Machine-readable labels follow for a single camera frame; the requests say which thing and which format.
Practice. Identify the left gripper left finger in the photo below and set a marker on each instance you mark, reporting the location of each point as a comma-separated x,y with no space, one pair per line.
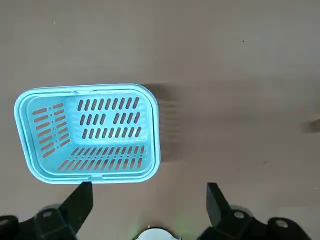
72,212

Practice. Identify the light blue plastic basket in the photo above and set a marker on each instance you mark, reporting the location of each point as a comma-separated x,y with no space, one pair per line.
75,145

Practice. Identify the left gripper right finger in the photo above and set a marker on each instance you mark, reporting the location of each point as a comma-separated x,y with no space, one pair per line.
221,215

